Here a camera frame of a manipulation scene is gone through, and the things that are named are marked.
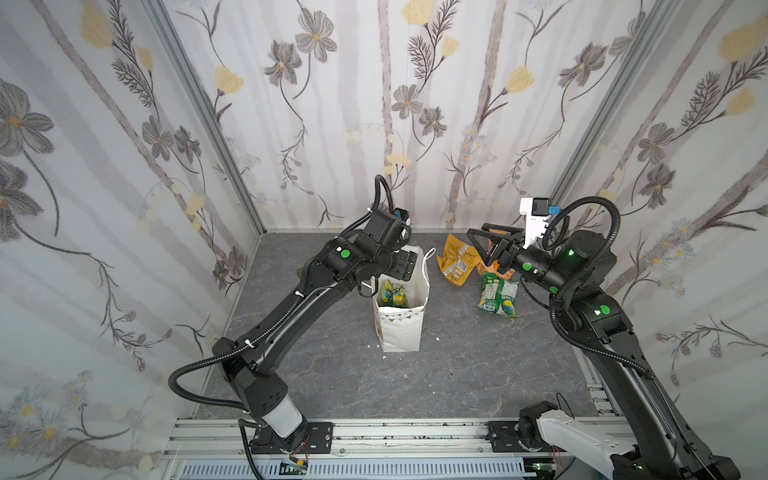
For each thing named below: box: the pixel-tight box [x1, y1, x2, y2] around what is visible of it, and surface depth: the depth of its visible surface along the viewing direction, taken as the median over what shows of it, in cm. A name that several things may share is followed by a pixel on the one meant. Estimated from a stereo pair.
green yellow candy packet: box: [381, 279, 407, 308], surface depth 92 cm
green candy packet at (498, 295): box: [477, 272, 519, 319], surface depth 98 cm
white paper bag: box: [370, 245, 437, 352], surface depth 76 cm
